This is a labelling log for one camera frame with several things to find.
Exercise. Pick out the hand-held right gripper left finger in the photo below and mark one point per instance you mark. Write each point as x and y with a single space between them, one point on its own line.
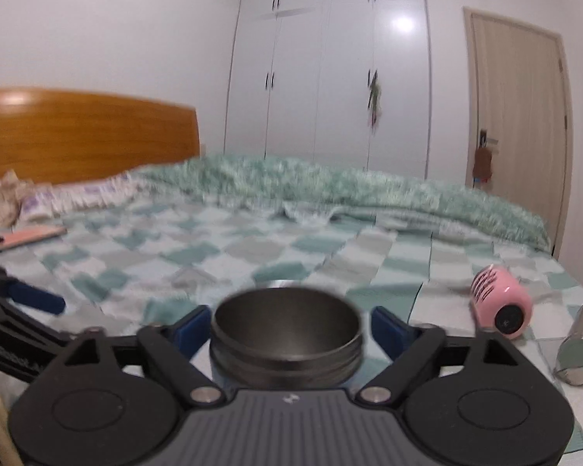
192 331

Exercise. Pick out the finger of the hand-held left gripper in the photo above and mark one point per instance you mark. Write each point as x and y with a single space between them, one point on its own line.
35 297

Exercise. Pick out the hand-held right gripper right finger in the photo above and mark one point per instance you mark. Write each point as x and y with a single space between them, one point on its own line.
385 328

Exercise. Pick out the steel cup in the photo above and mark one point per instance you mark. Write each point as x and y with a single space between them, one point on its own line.
285 344

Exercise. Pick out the pink flat book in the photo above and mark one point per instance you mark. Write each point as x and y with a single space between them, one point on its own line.
31 237

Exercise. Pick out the green checkered bed sheet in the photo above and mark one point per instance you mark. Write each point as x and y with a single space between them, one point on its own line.
199 247

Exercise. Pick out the beige printed cloth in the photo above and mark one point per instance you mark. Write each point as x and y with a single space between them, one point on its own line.
0 201

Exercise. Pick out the white purple printed pillow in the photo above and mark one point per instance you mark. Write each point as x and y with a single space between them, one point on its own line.
73 198

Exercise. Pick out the pink small hair dryer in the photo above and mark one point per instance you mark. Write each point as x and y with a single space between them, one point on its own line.
507 296

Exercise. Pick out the green fluffy blanket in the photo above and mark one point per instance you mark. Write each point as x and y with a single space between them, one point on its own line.
359 189

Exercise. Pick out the wooden headboard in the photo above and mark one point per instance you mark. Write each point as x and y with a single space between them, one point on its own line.
77 136

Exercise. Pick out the brown hanging bag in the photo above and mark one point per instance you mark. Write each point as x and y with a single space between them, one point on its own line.
483 161

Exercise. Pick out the silver metal lid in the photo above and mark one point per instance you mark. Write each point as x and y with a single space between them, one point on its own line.
579 349

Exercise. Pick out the green hanging ornament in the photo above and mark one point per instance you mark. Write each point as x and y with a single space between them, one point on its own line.
374 99

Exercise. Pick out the light wooden door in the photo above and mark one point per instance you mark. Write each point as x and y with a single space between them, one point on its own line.
520 121

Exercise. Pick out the white wardrobe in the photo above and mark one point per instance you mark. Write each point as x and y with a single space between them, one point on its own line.
330 68

